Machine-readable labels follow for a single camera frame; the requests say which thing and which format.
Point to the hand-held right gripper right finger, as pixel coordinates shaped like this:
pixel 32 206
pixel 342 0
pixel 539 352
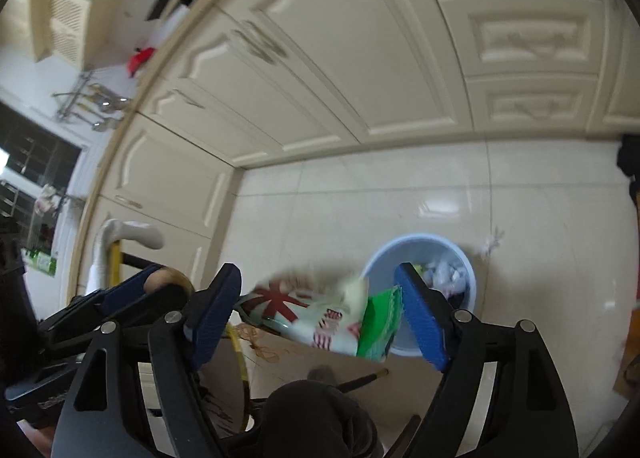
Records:
pixel 420 318

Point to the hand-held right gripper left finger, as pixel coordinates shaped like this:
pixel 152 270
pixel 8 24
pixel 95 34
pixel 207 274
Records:
pixel 212 328

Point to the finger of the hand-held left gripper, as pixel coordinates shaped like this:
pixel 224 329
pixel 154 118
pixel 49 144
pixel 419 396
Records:
pixel 130 313
pixel 125 288

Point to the green snack packet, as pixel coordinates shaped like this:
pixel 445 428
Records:
pixel 380 328

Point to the light blue trash bin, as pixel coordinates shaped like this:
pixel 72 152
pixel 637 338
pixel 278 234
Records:
pixel 380 263

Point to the white red snack packet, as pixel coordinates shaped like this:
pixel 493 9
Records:
pixel 295 310

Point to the yellow curved tube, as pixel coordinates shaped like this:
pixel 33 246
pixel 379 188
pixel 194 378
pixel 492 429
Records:
pixel 241 363

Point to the crumpled white paper waste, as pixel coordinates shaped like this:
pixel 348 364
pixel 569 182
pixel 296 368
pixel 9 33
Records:
pixel 445 275

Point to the tan rubber bands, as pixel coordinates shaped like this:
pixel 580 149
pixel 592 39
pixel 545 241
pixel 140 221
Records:
pixel 260 345

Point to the white cloth wrapped tube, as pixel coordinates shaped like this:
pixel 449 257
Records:
pixel 132 232

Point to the brown cardboard box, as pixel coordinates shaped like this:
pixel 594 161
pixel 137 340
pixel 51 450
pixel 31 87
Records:
pixel 290 365

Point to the black gold tipped stick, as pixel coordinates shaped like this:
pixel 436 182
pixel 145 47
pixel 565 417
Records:
pixel 360 381

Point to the pale rag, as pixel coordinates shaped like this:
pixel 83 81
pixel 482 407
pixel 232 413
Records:
pixel 46 198

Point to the white paper scrap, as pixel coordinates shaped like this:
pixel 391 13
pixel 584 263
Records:
pixel 492 243

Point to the dark kitchen window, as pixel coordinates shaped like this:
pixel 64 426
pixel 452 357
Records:
pixel 30 153

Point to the dark cloth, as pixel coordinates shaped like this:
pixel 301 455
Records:
pixel 315 423

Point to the steel hanging ladle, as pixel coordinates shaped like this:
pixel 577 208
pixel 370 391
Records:
pixel 112 104
pixel 107 92
pixel 106 124

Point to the brown object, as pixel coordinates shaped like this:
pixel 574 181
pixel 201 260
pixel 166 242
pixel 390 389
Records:
pixel 631 363

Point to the red pot lid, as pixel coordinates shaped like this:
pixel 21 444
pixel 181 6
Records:
pixel 140 60

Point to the dark object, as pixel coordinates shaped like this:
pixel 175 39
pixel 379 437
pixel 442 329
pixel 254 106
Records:
pixel 630 158

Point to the cream lower kitchen cabinets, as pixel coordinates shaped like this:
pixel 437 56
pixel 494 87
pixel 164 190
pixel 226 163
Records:
pixel 325 63

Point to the yellow black metal frame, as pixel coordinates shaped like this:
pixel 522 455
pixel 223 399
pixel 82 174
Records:
pixel 118 260

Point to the steel wall utensil rack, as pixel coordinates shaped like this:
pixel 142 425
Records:
pixel 75 100

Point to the cream lattice wall cabinet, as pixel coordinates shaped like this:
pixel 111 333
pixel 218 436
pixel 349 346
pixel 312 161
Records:
pixel 65 23

